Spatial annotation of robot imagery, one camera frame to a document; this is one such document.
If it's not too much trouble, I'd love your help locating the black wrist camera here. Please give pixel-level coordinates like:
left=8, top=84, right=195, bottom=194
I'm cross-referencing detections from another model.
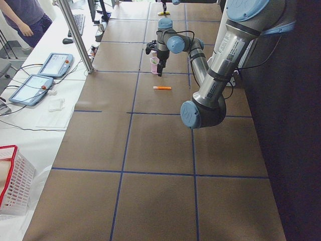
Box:
left=145, top=40, right=157, bottom=55

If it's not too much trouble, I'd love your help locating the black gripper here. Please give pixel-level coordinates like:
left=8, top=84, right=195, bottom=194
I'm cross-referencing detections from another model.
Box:
left=162, top=1, right=167, bottom=9
left=157, top=47, right=170, bottom=76

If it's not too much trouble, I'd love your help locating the black computer mouse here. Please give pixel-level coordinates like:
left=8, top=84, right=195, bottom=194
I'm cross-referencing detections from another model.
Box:
left=62, top=38, right=74, bottom=45

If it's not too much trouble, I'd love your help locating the crumpled white tissue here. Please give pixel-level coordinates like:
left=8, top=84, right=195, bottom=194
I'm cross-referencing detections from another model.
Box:
left=48, top=98, right=65, bottom=112

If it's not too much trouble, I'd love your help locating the near teach pendant tablet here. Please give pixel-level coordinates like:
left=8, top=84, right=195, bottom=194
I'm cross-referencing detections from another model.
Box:
left=9, top=74, right=54, bottom=106

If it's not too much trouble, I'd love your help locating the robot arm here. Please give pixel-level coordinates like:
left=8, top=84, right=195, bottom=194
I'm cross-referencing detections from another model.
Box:
left=155, top=1, right=297, bottom=129
left=158, top=0, right=181, bottom=11

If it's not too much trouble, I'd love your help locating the white red plastic basket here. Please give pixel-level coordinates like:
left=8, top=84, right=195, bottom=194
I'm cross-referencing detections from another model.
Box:
left=1, top=145, right=35, bottom=219

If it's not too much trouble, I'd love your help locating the black keyboard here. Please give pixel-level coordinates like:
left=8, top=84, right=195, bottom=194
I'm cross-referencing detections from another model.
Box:
left=73, top=14, right=85, bottom=36

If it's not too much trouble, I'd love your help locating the far teach pendant tablet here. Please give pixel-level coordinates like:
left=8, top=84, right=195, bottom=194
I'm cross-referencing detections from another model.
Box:
left=38, top=53, right=74, bottom=78

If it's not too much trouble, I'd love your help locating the aluminium frame post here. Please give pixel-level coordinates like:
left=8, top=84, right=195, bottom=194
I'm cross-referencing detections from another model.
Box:
left=57, top=0, right=94, bottom=74

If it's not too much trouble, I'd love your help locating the orange highlighter pen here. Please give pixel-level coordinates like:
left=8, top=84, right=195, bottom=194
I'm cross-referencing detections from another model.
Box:
left=153, top=86, right=172, bottom=90

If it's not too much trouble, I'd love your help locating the person in dark clothes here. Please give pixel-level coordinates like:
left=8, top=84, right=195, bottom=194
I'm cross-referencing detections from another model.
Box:
left=1, top=0, right=52, bottom=48

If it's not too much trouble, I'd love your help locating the teach pendant tablet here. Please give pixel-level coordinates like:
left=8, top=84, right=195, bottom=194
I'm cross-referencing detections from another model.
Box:
left=38, top=53, right=74, bottom=78
left=9, top=74, right=54, bottom=106

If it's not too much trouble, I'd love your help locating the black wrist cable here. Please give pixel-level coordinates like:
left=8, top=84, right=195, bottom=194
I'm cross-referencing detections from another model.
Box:
left=156, top=30, right=199, bottom=51

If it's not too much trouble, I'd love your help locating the yellow highlighter pen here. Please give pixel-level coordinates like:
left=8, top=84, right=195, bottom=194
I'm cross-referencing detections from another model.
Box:
left=157, top=11, right=170, bottom=16

